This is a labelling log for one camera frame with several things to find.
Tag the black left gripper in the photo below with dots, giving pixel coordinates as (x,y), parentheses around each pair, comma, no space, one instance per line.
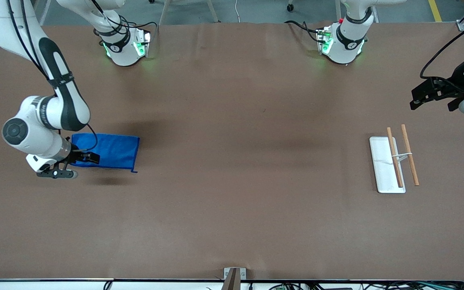
(456,83)

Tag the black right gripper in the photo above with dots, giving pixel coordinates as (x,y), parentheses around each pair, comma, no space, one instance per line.
(76,155)

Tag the blue towel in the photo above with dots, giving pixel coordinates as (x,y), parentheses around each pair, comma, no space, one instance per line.
(115,151)

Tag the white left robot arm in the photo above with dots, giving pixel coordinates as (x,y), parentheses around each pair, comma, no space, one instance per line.
(349,44)

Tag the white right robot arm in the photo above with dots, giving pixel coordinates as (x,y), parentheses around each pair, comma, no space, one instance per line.
(71,104)

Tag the white rack with wooden bars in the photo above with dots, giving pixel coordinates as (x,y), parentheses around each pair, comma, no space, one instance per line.
(381,169)

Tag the grey metal stand leg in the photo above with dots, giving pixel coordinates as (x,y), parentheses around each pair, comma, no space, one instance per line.
(212,11)
(338,10)
(166,10)

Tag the black castor wheel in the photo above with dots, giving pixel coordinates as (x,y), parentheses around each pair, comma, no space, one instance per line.
(291,7)

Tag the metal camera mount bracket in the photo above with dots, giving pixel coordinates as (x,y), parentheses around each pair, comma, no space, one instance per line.
(234,276)

